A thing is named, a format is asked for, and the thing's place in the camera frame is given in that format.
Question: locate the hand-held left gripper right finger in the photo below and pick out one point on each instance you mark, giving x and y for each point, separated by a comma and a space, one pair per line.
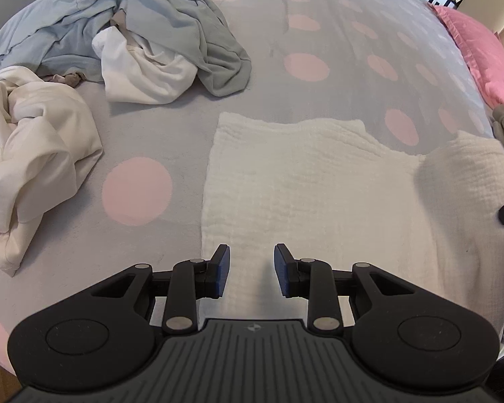
280, 273

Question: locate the polka dot bed sheet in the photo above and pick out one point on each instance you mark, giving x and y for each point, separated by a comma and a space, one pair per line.
243, 50

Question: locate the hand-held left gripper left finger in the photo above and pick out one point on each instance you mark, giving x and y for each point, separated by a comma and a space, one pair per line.
223, 272

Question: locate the light blue crumpled garment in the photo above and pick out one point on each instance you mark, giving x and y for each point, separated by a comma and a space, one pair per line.
54, 21

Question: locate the white crumpled garment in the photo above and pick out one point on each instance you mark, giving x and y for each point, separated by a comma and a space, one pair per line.
138, 71

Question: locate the grey crumpled garment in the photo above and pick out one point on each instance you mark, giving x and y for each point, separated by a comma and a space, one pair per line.
193, 21

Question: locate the white textured shirt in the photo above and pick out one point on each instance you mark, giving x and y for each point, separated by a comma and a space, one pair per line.
319, 189

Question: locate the beige padded headboard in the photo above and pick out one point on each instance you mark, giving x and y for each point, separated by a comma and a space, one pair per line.
493, 0

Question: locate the tan stocking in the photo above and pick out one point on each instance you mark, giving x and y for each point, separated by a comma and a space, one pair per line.
65, 79

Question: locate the pink pillow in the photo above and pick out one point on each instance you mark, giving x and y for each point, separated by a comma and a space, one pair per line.
483, 50

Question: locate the cream crumpled garment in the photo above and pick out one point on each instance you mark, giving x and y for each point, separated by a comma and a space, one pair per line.
33, 142

